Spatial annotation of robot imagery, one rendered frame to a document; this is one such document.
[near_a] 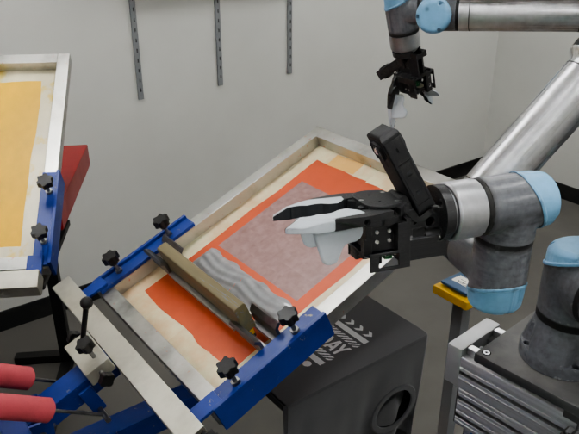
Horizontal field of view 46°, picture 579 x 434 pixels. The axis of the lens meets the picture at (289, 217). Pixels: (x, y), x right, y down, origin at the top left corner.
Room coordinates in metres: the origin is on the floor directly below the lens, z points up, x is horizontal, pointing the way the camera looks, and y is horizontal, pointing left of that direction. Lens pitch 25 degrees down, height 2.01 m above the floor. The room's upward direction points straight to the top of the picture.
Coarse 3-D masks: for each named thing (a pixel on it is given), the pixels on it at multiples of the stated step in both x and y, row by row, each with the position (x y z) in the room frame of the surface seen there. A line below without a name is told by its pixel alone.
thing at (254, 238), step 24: (312, 168) 1.79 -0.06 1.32; (288, 192) 1.71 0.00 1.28; (312, 192) 1.68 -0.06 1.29; (336, 192) 1.65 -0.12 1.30; (264, 216) 1.64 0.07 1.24; (216, 240) 1.60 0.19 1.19; (240, 240) 1.57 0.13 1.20; (264, 240) 1.54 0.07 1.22; (288, 240) 1.52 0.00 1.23; (240, 264) 1.48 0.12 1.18; (168, 288) 1.47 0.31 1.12; (168, 312) 1.39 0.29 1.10; (192, 312) 1.36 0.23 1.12
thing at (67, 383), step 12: (72, 372) 1.18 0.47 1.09; (120, 372) 1.19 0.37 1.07; (60, 384) 1.15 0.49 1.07; (72, 384) 1.14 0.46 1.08; (84, 384) 1.14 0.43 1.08; (96, 384) 1.16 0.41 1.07; (48, 396) 1.13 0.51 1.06; (60, 396) 1.12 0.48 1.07; (72, 396) 1.13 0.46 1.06; (60, 408) 1.11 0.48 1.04; (72, 408) 1.12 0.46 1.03; (60, 420) 1.11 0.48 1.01
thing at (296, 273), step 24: (264, 264) 1.45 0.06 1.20; (288, 264) 1.43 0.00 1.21; (312, 264) 1.41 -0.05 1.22; (336, 264) 1.38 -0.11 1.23; (288, 288) 1.35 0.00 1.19; (312, 288) 1.33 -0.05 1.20; (216, 336) 1.27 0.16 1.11; (240, 336) 1.25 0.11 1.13; (264, 336) 1.23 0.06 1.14; (240, 360) 1.18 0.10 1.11
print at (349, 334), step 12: (336, 324) 1.56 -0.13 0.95; (348, 324) 1.56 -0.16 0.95; (336, 336) 1.50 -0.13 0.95; (348, 336) 1.50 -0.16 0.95; (360, 336) 1.50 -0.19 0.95; (372, 336) 1.50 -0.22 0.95; (324, 348) 1.45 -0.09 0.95; (336, 348) 1.45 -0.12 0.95; (348, 348) 1.45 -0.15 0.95; (312, 360) 1.40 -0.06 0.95; (324, 360) 1.40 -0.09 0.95
